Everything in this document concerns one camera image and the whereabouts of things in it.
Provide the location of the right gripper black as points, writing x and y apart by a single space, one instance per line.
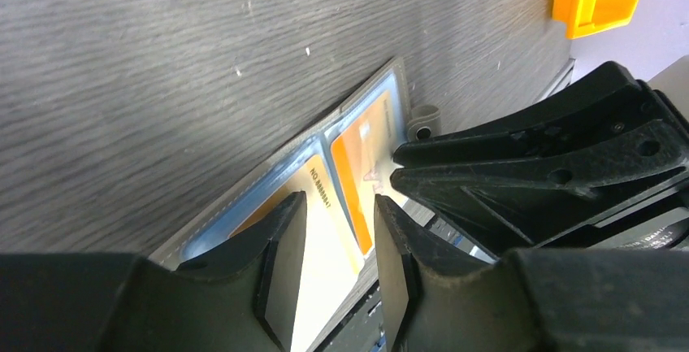
608 167

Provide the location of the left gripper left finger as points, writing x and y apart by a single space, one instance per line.
239 296

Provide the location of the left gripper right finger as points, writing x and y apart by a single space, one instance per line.
436 297

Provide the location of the grey card holder wallet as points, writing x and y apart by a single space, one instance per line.
216 223

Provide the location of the orange credit card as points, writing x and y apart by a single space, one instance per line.
361 151

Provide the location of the gold credit card left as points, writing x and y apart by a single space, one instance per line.
332 259

